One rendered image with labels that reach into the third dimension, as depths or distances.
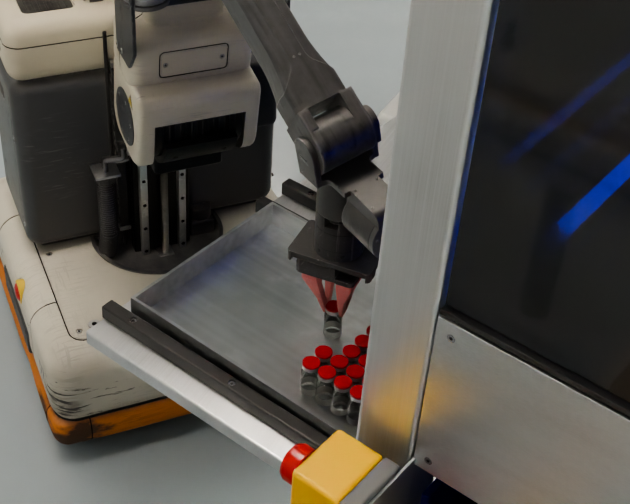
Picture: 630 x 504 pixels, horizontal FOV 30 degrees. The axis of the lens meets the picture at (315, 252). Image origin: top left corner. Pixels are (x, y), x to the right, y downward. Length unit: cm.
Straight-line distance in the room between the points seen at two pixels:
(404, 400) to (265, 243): 53
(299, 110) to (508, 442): 41
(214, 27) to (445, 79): 116
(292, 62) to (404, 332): 34
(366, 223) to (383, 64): 251
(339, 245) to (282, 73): 21
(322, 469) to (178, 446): 139
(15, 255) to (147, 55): 70
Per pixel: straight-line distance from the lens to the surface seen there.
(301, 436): 127
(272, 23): 122
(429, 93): 86
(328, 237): 128
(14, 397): 257
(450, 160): 88
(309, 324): 142
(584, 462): 98
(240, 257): 151
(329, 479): 106
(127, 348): 139
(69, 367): 225
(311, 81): 121
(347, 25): 389
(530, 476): 102
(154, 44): 195
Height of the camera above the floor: 185
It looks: 39 degrees down
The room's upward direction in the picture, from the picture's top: 5 degrees clockwise
